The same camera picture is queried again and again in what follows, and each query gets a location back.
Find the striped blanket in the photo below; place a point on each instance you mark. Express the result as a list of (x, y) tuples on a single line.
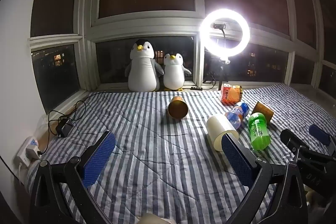
[(157, 161)]

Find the white power strip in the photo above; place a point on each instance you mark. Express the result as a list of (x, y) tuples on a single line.
[(22, 155)]

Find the white window frame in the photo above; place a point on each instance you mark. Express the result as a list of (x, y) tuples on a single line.
[(147, 22)]

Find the orange snack packet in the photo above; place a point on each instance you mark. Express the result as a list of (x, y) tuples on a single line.
[(230, 95)]

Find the black power adapter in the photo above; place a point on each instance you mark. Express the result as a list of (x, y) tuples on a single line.
[(63, 128)]

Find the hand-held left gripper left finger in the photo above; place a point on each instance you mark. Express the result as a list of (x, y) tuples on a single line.
[(98, 158)]

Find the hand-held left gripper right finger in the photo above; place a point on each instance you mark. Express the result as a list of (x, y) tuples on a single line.
[(236, 158)]

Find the black tripod stand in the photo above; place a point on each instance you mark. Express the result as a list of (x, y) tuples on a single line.
[(220, 77)]

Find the large penguin plush toy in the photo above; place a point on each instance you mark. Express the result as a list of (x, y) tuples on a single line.
[(143, 70)]

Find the blue soda bottle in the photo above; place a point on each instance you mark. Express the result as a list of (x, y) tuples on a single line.
[(237, 114)]

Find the phone holder on gooseneck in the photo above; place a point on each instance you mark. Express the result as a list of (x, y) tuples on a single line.
[(220, 25)]

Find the small penguin plush toy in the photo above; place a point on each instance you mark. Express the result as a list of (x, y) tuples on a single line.
[(174, 74)]

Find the green soda bottle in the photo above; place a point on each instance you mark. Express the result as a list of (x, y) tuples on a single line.
[(258, 132)]

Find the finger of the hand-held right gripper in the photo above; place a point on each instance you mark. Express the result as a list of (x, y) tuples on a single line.
[(319, 134), (292, 138)]

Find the white plug-in charger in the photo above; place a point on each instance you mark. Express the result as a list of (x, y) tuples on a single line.
[(32, 145)]

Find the white paper cup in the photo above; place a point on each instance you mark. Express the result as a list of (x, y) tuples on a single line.
[(221, 125)]

